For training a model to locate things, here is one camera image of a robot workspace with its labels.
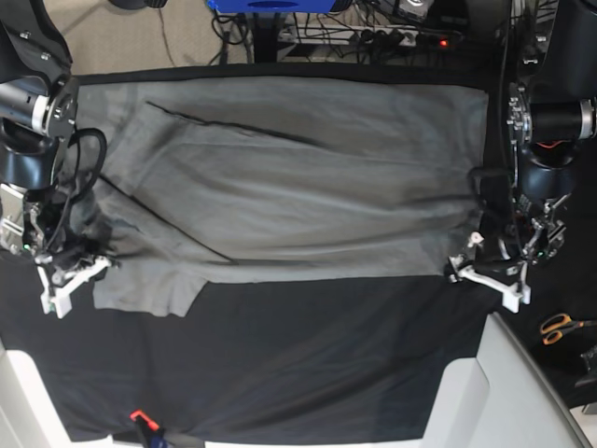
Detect grey T-shirt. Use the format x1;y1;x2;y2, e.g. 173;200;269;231
73;77;489;317

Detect blue plastic box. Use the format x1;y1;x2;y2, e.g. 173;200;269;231
206;0;336;14

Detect red clamp front edge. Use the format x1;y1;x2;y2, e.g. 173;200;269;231
130;409;160;432

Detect white chair back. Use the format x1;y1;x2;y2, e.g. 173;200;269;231
421;313;591;447

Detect orange handled scissors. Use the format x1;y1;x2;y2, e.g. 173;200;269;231
539;313;596;346

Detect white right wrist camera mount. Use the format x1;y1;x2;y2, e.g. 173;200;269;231
35;256;115;319

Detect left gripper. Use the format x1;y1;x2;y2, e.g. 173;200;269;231
466;195;567;274

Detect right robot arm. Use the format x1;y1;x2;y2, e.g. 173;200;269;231
1;1;112;286

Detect black metal stand post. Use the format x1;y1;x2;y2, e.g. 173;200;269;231
247;12;285;63

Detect black table cloth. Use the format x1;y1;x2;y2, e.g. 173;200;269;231
1;74;501;444

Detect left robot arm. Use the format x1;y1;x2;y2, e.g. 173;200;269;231
450;1;596;276

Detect white chair part left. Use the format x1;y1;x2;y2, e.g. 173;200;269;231
1;344;72;448

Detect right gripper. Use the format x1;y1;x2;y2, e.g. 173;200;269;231
1;184;115;280

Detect black object right edge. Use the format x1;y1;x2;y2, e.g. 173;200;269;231
575;345;597;387

